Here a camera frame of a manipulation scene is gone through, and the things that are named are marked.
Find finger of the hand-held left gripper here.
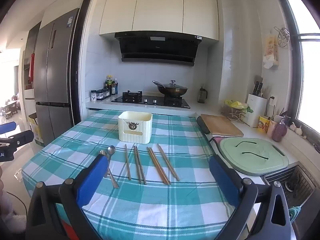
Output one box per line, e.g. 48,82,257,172
0,129,34,151
0,122,17,135

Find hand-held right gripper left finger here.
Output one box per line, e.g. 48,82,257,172
26,153,110,240

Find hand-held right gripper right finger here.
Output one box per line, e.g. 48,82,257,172
209,156,296,240

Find wooden chopstick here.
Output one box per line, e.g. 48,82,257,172
124,144,131,180
149,147,171,184
132,146,142,184
147,147,168,185
157,144,177,181
135,146,147,185
159,144,180,181

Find cream ribbed utensil holder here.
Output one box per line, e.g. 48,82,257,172
118,111,153,144

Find cardboard box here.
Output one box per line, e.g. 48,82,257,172
28,114,42,145

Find green plastic cutting board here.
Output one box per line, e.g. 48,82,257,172
219,137,290,176

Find pink board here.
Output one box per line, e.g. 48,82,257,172
211,136,227,146

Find wooden cutting board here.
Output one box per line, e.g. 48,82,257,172
201,114,244,137

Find red object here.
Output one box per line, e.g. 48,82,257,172
59,221,87,240

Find black roll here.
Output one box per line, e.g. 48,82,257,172
197,116,212,135

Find red hanging cloth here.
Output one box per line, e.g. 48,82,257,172
29,53,35,83

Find teal checked tablecloth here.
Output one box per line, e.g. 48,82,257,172
21,109,253,240

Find yellow packet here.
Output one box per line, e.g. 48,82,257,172
259,116,270,133

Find purple soap dispenser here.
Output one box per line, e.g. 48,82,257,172
272,116,290,142

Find stainless steel sink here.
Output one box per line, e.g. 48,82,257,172
260,164,317,205

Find yellow plastic bag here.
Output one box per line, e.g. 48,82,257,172
224,100,253,113

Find white knife block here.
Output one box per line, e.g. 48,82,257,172
244,94,267,127

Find grey steel refrigerator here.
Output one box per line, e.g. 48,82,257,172
33,7,80,147

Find teal dish cloth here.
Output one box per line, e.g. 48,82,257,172
287,205,304,223

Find dark water jug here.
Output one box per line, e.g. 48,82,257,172
197,87,208,104

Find garlic bulbs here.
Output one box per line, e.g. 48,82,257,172
290,122,303,135

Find black gas stove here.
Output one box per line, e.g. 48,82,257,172
111,90,191,109

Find black wok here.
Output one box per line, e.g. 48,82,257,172
152,80,188,98

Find glass wok lid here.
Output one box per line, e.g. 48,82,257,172
158,80,187,90

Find hanging cloth bag holder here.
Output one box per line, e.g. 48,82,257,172
262,35,279,69

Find black range hood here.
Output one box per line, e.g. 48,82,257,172
115,32,202,67

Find black cable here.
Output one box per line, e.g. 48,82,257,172
6,192,28,218

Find wire rack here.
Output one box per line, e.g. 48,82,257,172
221,105,248,123

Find black door frame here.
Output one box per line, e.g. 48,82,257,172
71,0,98,128

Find dark window frame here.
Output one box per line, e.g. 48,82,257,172
276,0,320,153

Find hanging wire trivet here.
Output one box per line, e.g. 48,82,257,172
274,26,293,51

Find white wall cabinet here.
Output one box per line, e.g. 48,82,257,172
99,0,220,41

